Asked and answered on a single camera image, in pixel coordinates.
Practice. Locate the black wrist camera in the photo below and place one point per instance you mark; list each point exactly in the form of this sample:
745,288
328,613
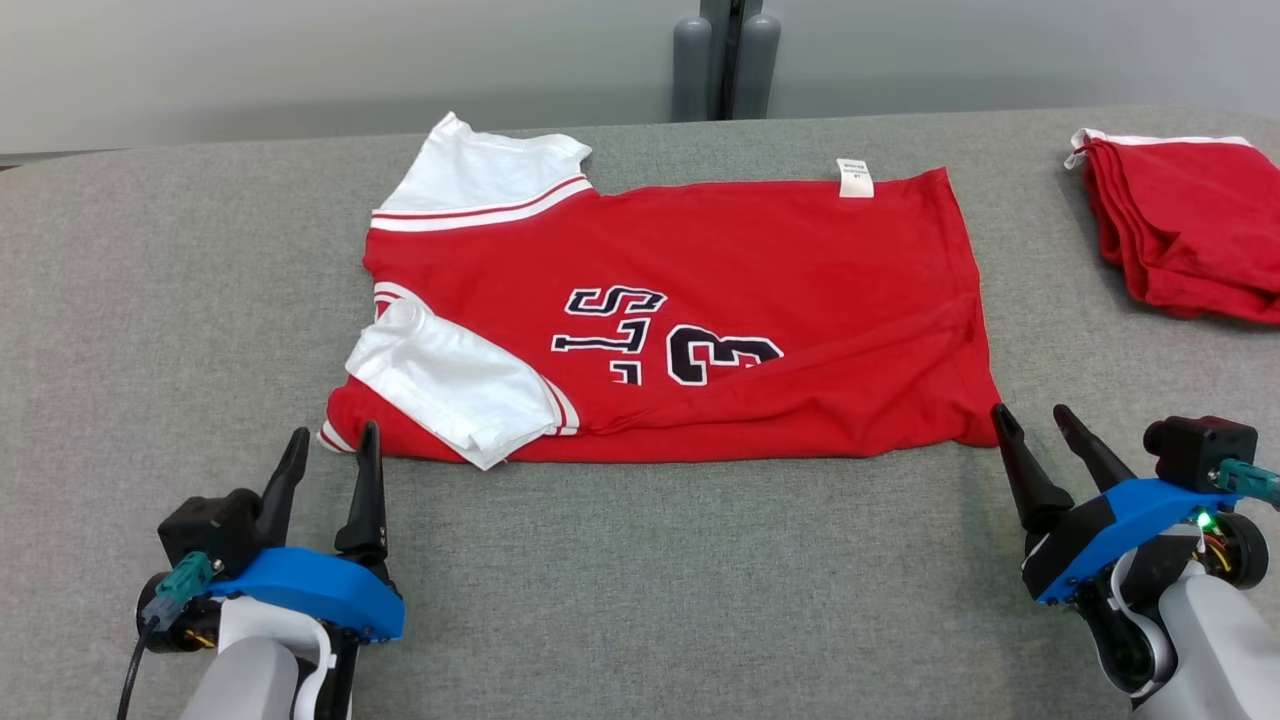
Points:
205,525
1200,450

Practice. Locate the red shorts with white stripe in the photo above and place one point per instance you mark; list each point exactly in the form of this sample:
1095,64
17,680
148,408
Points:
1190,230

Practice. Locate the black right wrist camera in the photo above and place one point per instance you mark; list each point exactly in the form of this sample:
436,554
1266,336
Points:
1200,450

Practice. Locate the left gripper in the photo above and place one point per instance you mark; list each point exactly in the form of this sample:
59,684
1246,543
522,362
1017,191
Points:
340,680

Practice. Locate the teal left camera connector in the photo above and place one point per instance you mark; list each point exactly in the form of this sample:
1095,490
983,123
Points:
180,590

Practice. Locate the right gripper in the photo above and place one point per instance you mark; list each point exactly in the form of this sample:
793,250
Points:
1130,640

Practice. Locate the teal camera connector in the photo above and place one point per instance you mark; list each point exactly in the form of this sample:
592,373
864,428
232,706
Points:
1250,480
180,590

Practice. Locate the blue right camera bracket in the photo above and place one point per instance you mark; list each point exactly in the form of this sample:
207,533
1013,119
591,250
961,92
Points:
1140,520

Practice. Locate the blue camera bracket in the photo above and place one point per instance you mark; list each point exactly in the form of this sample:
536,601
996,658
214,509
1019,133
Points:
310,590
1140,520

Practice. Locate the grey metal partition post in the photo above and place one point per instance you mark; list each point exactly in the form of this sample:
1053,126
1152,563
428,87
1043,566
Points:
722,50

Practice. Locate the blue left camera bracket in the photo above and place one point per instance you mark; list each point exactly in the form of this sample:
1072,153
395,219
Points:
310,590

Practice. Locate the red jersey with white sleeves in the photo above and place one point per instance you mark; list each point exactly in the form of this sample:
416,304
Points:
800,300

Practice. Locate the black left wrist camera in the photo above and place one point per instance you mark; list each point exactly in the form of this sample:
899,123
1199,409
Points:
205,525

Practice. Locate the grey cylindrical post foot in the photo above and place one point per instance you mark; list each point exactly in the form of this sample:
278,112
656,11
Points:
758,65
691,70

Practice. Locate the teal right camera connector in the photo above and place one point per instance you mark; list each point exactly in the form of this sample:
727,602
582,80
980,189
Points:
1250,480

